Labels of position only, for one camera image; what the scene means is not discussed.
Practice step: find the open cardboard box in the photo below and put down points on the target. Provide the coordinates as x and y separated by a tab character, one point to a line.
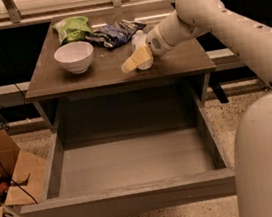
21	177

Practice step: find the open grey top drawer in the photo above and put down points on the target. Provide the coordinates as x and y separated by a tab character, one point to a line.
131	152

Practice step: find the dark blue snack bag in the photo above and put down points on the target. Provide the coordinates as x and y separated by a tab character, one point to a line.
117	34

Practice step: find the grey drawer cabinet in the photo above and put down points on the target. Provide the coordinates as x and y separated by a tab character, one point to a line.
120	65

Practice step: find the white ceramic bowl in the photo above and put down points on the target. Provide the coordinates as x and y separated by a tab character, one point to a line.
75	57

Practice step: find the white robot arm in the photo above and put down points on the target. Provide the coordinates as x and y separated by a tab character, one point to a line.
251	42

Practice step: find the clear plastic water bottle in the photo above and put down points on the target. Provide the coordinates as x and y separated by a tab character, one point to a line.
138	40

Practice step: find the green snack bag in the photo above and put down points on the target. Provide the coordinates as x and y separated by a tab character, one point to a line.
71	29

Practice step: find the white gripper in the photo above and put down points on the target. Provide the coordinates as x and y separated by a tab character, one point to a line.
156	44

